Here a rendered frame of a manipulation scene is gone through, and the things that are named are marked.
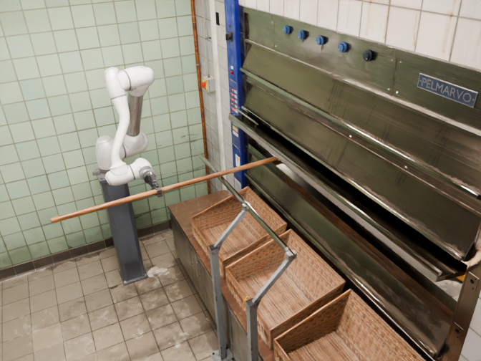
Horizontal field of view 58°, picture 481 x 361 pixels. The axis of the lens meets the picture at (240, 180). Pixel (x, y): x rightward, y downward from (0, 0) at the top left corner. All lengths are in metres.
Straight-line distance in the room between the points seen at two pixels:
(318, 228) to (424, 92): 1.12
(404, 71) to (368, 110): 0.26
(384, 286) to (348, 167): 0.59
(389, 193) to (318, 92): 0.63
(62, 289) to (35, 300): 0.21
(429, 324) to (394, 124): 0.87
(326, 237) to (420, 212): 0.78
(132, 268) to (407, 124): 2.60
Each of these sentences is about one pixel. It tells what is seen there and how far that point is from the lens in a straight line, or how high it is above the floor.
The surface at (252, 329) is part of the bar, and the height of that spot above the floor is 0.79.
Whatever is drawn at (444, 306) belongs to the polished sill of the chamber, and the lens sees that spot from 1.98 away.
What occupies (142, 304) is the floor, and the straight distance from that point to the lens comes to 3.62.
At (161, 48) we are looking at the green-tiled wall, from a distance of 3.66.
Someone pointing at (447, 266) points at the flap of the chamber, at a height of 1.40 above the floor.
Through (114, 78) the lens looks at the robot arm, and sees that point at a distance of 2.82.
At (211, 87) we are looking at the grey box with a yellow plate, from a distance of 3.49.
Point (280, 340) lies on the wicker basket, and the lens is 2.34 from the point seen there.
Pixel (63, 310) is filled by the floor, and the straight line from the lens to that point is 3.79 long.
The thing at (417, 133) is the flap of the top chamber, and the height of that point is 1.81.
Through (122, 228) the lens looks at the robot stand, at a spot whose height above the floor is 0.55.
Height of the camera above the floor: 2.51
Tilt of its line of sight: 30 degrees down
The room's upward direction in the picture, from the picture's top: 3 degrees counter-clockwise
